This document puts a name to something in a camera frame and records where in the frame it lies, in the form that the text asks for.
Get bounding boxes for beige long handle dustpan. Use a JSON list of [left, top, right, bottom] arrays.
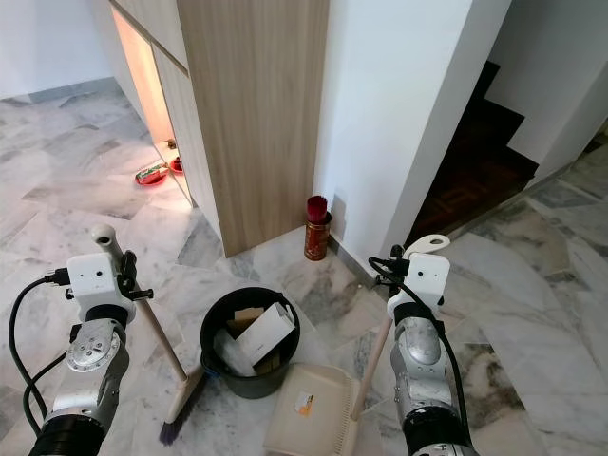
[[264, 235, 452, 456]]

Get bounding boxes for brown cardboard piece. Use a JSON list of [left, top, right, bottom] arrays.
[[226, 306, 267, 335]]

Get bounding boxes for black round waste bin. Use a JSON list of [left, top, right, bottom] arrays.
[[199, 287, 302, 400]]

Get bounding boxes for white carton box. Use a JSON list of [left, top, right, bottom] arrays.
[[233, 302, 295, 370]]

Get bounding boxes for red joss stick holder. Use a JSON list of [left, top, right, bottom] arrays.
[[304, 195, 333, 262]]

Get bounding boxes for light wooden cabinet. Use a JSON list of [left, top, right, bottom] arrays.
[[90, 0, 330, 258]]

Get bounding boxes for dark wooden staircase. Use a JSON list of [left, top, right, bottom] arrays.
[[404, 62, 540, 248]]

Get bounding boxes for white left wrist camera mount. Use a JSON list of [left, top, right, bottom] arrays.
[[65, 252, 139, 324]]

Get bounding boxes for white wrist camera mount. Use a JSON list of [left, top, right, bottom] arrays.
[[65, 252, 139, 324], [387, 252, 450, 319]]

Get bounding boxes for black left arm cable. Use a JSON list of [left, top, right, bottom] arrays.
[[8, 269, 73, 444]]

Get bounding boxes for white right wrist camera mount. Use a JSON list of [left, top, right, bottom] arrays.
[[387, 252, 450, 319]]

